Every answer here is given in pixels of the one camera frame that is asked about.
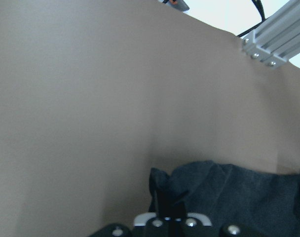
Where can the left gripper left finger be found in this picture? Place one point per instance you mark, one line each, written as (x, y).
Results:
(156, 223)

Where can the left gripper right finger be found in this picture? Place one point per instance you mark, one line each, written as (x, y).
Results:
(190, 224)

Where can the black t-shirt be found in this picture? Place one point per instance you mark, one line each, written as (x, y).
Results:
(268, 203)

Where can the aluminium frame cage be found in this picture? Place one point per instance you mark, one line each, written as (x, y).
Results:
(275, 41)

